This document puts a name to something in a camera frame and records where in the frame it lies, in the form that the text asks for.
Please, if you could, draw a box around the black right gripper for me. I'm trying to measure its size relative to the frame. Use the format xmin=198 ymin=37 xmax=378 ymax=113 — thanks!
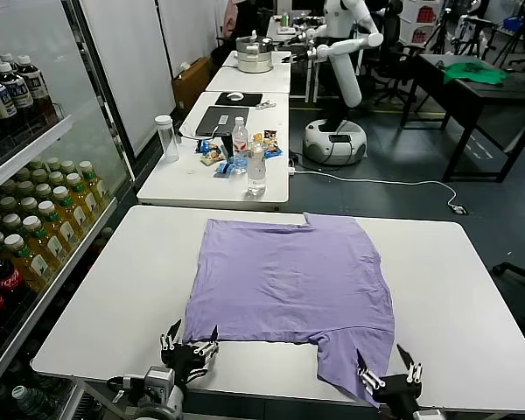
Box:
xmin=357 ymin=344 xmax=423 ymax=412

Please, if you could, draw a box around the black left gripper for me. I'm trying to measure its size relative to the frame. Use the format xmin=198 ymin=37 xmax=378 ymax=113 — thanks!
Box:
xmin=159 ymin=318 xmax=220 ymax=386

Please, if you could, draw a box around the purple t-shirt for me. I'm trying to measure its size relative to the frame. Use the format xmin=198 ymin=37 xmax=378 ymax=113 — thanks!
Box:
xmin=182 ymin=212 xmax=396 ymax=410

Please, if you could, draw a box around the large white side table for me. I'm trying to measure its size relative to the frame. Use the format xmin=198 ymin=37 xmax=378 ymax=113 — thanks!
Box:
xmin=136 ymin=90 xmax=291 ymax=214

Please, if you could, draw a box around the black chair base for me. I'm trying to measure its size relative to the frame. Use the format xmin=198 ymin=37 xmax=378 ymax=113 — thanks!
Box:
xmin=492 ymin=251 xmax=525 ymax=327

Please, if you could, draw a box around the shelved clear water bottle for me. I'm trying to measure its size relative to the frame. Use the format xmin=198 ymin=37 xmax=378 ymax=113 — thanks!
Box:
xmin=10 ymin=384 xmax=53 ymax=420

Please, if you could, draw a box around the plain clear water bottle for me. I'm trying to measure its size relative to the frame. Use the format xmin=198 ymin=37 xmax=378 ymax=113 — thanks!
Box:
xmin=246 ymin=140 xmax=268 ymax=197

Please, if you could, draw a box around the biscuit snack packet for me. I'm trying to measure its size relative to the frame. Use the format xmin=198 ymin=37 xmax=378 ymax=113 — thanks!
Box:
xmin=200 ymin=148 xmax=227 ymax=166

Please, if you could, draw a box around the red label water bottle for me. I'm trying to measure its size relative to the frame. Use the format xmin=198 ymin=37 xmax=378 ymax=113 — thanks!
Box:
xmin=232 ymin=115 xmax=250 ymax=175

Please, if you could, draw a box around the clear tumbler white lid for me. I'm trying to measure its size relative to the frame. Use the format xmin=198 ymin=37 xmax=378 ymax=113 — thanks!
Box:
xmin=154 ymin=115 xmax=180 ymax=164

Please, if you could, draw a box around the closed grey laptop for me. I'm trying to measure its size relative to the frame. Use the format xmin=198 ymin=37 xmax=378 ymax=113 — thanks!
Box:
xmin=194 ymin=105 xmax=250 ymax=137

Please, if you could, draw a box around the glass door drinks cabinet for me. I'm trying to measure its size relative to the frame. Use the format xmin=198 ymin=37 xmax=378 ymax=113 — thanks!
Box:
xmin=0 ymin=0 xmax=137 ymax=420

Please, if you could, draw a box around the black mouse pad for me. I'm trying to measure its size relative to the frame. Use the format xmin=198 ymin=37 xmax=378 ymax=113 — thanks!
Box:
xmin=213 ymin=91 xmax=263 ymax=107

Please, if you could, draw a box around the brown cardboard box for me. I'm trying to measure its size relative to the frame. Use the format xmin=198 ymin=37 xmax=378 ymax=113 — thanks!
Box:
xmin=171 ymin=56 xmax=214 ymax=113

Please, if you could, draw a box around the silver cooking pot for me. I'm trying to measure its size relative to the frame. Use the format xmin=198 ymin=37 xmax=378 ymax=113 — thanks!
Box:
xmin=235 ymin=30 xmax=275 ymax=74

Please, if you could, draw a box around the black metal table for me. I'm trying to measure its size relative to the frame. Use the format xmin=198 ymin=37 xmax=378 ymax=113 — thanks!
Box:
xmin=400 ymin=52 xmax=525 ymax=183

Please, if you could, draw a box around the white humanoid robot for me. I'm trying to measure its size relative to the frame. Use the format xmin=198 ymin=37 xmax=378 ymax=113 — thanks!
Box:
xmin=283 ymin=0 xmax=384 ymax=166

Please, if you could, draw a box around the green cloth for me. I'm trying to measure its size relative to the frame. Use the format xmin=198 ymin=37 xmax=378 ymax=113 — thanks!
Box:
xmin=444 ymin=60 xmax=511 ymax=87

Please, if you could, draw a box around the cluttered white desk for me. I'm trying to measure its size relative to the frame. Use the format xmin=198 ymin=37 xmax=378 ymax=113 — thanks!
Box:
xmin=265 ymin=15 xmax=329 ymax=43

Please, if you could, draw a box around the black office chair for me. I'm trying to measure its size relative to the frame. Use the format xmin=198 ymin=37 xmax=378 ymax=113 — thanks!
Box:
xmin=371 ymin=0 xmax=425 ymax=106

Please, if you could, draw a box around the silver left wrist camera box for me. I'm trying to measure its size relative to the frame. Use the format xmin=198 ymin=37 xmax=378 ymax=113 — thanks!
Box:
xmin=144 ymin=366 xmax=176 ymax=393

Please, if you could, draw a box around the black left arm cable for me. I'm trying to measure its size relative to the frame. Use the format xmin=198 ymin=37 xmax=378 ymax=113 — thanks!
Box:
xmin=107 ymin=374 xmax=127 ymax=402

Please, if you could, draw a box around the white floor cable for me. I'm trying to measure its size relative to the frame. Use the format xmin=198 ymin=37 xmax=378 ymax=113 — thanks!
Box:
xmin=288 ymin=168 xmax=465 ymax=211

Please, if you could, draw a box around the white laptop cable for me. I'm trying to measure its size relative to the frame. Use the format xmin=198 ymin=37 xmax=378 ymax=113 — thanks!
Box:
xmin=177 ymin=126 xmax=222 ymax=142

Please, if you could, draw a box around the black camera tripod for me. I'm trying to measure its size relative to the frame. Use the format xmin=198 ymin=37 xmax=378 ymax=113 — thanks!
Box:
xmin=426 ymin=8 xmax=454 ymax=56
xmin=493 ymin=0 xmax=525 ymax=82

